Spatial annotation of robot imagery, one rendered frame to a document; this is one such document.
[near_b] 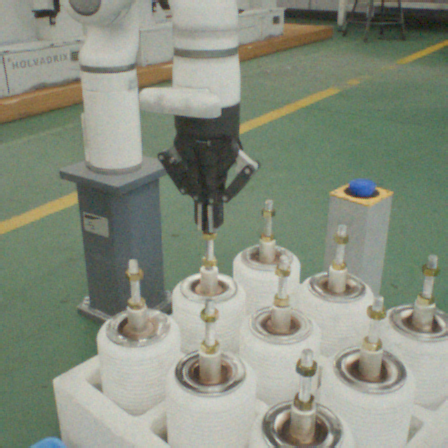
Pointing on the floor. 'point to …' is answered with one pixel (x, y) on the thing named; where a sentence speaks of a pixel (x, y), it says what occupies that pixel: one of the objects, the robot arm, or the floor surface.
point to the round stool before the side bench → (375, 18)
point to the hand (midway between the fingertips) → (209, 215)
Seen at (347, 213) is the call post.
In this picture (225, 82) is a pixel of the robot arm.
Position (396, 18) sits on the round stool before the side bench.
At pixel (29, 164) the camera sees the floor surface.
